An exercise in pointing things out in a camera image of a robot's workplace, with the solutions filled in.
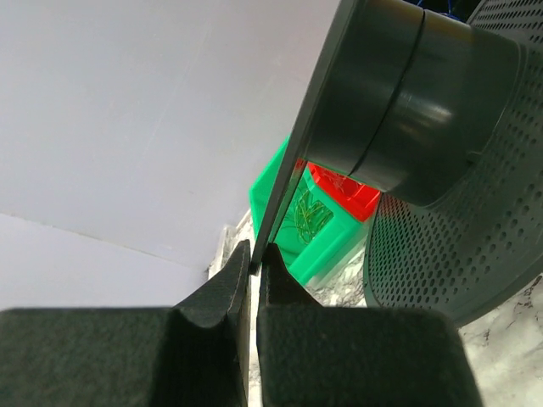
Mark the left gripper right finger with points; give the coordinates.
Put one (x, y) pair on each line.
(314, 355)

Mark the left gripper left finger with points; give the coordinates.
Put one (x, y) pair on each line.
(195, 353)

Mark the black spool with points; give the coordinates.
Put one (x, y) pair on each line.
(444, 118)

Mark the green plastic bin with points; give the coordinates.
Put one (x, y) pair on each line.
(317, 235)

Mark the red plastic bin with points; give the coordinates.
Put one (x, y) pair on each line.
(358, 200)

